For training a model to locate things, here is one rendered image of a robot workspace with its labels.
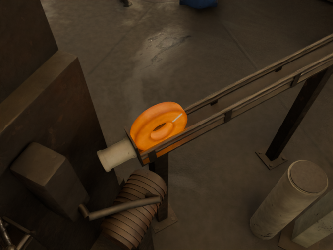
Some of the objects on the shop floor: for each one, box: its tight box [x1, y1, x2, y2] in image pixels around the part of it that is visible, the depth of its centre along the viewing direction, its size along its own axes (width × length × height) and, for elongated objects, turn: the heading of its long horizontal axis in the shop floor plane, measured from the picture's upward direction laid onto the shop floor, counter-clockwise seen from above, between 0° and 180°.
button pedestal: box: [278, 189, 333, 250], centre depth 104 cm, size 16×24×62 cm, turn 153°
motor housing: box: [100, 169, 167, 250], centre depth 104 cm, size 13×22×54 cm, turn 153°
